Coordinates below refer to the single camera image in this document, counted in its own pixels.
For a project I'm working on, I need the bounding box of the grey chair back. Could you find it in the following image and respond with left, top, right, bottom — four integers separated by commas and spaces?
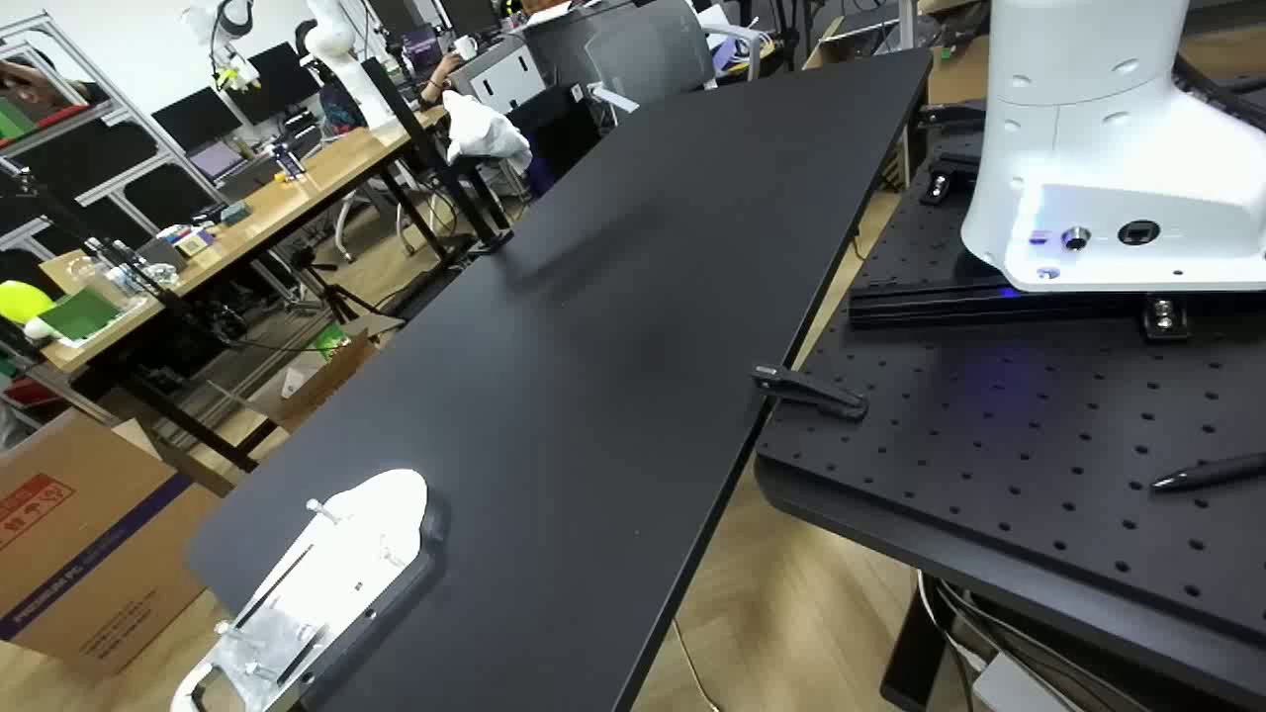
523, 0, 717, 109

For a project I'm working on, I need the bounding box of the small open cardboard box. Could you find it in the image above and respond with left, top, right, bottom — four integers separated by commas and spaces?
264, 333, 380, 436

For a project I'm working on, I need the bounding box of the long wooden desk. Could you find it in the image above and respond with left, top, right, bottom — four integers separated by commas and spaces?
35, 104, 456, 380

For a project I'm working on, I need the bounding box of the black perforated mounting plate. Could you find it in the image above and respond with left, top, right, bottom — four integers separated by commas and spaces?
750, 122, 1266, 712

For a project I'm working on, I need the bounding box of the black computer monitor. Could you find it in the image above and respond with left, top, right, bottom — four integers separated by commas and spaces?
150, 81, 245, 158
242, 40, 326, 125

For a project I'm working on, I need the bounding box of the green cutting mat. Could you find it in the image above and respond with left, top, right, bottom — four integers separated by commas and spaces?
35, 286, 128, 350

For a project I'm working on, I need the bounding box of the black pen tool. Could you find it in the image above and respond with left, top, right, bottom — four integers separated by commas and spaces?
1146, 449, 1266, 498

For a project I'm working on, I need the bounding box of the large brown cardboard box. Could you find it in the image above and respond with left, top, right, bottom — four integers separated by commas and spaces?
0, 408, 227, 676

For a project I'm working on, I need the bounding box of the yellow-green round object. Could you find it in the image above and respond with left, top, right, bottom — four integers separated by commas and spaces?
0, 278, 59, 333

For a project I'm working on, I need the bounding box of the black clamp lever handle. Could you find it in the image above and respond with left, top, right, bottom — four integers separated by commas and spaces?
750, 365, 874, 421

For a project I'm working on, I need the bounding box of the black aluminium rail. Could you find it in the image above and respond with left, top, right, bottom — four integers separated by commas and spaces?
848, 279, 1266, 334

